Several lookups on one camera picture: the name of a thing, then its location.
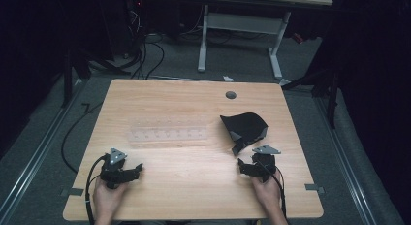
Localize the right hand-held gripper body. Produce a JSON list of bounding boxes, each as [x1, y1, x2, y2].
[[245, 145, 282, 183]]

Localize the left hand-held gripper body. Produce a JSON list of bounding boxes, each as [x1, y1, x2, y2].
[[99, 147, 138, 190]]

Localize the person's left hand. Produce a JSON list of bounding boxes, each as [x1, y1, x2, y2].
[[93, 177, 129, 219]]

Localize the person's right hand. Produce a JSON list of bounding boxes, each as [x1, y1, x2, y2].
[[250, 171, 283, 218]]

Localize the clear plastic strip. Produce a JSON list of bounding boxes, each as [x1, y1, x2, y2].
[[127, 125, 209, 144]]

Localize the grey tape piece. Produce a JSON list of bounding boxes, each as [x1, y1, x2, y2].
[[304, 183, 326, 195], [59, 187, 85, 198]]

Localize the black metal stand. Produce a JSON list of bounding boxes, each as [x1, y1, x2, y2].
[[281, 66, 340, 129], [61, 47, 134, 109]]

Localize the white-framed desk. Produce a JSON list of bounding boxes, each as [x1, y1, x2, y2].
[[168, 0, 333, 81]]

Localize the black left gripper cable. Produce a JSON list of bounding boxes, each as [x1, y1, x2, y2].
[[84, 154, 109, 225]]

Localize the black floor cable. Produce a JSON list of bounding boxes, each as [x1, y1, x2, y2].
[[60, 101, 105, 175]]

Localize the metal floor rail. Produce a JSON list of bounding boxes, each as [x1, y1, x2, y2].
[[314, 95, 379, 225], [0, 79, 85, 223]]

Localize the bundle of black cables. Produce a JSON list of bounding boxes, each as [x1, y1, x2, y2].
[[124, 5, 166, 80]]

